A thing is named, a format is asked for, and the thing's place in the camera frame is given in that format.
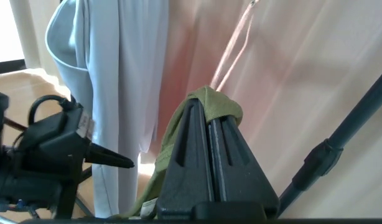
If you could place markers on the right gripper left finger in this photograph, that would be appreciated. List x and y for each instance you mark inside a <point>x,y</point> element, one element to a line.
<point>184,186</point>

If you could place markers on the black clothes rack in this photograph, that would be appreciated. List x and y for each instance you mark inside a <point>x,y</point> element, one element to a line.
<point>321,158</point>

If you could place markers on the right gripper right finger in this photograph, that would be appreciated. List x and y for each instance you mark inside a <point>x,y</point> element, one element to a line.
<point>247,186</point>

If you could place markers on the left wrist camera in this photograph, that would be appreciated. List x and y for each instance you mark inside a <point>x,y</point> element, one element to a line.
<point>54,143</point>

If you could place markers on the pale grey shorts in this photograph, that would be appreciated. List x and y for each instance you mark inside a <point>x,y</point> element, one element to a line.
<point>116,93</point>

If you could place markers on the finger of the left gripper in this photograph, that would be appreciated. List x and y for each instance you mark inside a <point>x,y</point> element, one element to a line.
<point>107,157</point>

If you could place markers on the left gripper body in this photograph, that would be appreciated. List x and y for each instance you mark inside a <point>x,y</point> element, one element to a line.
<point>29,189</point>

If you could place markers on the green garment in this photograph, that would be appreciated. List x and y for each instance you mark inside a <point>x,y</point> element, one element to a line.
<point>216,102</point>

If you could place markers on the window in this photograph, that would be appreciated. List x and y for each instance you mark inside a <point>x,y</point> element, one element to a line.
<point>4,37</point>

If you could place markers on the pink clothes hanger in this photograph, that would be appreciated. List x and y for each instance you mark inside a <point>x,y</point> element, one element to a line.
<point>231,46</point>

